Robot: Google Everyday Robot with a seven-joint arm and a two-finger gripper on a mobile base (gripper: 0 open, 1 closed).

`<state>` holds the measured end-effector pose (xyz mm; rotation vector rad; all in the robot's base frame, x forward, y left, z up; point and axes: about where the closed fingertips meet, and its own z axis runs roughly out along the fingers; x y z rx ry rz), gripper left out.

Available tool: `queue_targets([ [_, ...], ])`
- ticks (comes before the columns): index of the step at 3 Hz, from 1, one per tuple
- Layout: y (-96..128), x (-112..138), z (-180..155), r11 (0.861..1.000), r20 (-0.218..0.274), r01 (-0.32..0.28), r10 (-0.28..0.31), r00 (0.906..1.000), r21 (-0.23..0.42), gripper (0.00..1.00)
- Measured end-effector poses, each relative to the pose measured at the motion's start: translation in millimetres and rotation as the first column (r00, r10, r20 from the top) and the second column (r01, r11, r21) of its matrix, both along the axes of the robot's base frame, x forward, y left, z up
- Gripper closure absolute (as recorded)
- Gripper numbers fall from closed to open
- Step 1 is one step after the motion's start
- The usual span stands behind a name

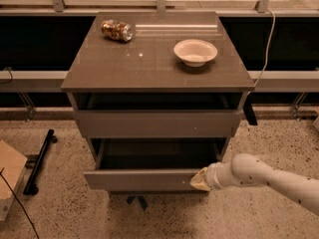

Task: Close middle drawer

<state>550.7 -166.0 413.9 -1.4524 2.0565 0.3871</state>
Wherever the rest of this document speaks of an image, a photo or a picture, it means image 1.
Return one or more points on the white bowl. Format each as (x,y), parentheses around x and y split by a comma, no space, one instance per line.
(195,53)

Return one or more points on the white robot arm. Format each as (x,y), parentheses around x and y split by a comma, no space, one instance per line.
(246,170)

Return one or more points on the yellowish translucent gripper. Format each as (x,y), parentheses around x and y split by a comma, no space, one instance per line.
(212,176)

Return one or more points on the black metal bar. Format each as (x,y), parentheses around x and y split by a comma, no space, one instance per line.
(37,160)

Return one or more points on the crushed soda can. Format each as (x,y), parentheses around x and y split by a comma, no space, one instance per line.
(117,30)

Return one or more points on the grey top drawer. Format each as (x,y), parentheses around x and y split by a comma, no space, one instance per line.
(101,124)

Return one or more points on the grey drawer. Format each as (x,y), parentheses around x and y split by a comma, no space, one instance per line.
(101,124)
(153,165)

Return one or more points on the cardboard box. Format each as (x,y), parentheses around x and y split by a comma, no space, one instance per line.
(12,164)

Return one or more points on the grey drawer cabinet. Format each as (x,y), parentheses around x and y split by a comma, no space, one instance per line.
(145,75)

